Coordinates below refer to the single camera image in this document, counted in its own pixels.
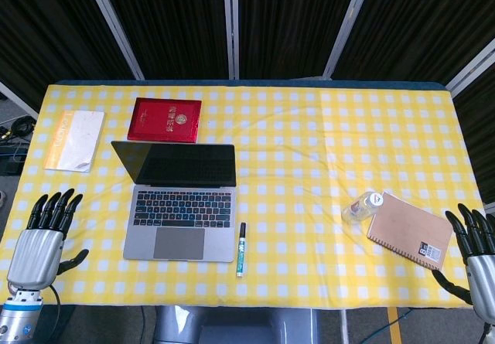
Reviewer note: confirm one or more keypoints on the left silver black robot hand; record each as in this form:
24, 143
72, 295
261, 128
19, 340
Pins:
36, 249

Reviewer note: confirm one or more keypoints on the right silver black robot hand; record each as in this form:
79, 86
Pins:
476, 259

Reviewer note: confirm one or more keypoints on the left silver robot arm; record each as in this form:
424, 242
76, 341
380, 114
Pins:
18, 317

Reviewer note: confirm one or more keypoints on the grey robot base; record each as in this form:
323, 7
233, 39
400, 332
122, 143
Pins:
236, 325

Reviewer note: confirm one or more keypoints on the grey open laptop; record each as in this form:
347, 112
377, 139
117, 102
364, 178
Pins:
181, 205

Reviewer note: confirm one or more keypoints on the brown spiral notebook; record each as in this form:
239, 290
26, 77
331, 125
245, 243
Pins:
410, 230

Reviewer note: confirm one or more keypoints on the white orange booklet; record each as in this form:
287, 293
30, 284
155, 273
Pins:
74, 141

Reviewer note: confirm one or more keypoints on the clear plastic bottle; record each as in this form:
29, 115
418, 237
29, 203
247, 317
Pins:
362, 206

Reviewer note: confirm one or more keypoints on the red hardcover book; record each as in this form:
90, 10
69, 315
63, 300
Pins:
165, 121

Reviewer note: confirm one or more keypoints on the yellow white checkered tablecloth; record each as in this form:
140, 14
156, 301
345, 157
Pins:
309, 166

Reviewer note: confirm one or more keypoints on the green white marker pen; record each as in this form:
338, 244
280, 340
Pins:
242, 249

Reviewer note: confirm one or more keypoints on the black folding screen partition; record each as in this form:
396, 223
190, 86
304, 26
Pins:
270, 23

